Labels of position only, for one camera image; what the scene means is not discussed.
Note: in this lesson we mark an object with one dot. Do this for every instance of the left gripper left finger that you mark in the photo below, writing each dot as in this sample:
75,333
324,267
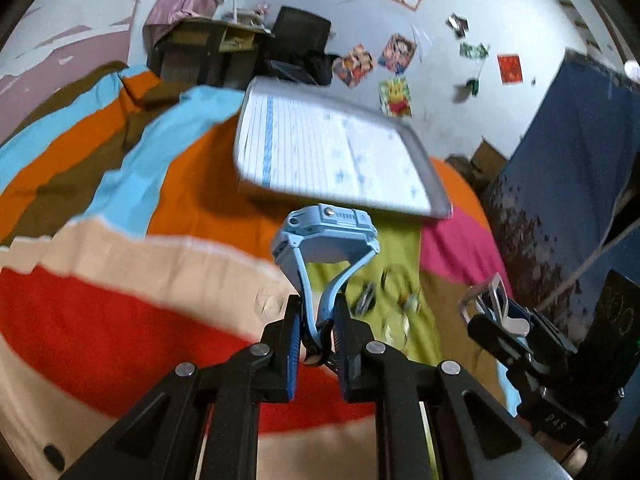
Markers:
201,422

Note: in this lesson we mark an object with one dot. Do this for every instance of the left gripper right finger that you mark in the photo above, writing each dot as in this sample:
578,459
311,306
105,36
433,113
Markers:
432,422

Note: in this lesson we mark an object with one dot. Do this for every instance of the clear ring bangle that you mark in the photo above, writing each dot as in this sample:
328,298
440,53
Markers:
395,330

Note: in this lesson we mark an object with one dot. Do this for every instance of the light blue smart watch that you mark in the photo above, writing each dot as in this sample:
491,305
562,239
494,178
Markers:
324,234

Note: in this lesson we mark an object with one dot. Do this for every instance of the blue wardrobe curtain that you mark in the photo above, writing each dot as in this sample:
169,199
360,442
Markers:
565,209

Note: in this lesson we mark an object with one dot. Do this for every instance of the colourful striped blanket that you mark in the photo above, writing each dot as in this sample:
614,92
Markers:
126,248

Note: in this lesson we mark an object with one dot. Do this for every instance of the grey tray with paper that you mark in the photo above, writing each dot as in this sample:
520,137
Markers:
296,140

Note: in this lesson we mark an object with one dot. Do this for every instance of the winnie pooh poster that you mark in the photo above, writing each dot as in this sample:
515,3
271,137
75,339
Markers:
395,97

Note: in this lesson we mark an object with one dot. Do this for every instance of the red paper square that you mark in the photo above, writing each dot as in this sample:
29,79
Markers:
510,68

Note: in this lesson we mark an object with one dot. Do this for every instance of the cartoon family poster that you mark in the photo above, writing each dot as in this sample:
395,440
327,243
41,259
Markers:
354,66

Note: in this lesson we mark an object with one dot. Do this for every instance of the wooden desk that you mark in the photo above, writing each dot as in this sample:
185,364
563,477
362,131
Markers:
216,53

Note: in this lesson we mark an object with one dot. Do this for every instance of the cartoon boy poster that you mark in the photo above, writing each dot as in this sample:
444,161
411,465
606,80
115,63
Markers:
397,54

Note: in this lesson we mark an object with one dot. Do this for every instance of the black office chair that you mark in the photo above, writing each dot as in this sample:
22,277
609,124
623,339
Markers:
296,51

